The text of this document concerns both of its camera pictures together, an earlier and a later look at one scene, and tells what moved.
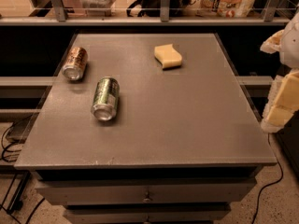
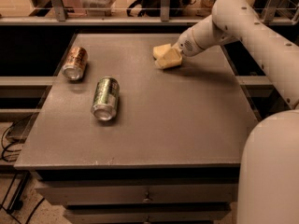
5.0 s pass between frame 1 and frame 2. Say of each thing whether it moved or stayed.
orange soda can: stayed
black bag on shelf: stayed
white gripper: moved
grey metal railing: stayed
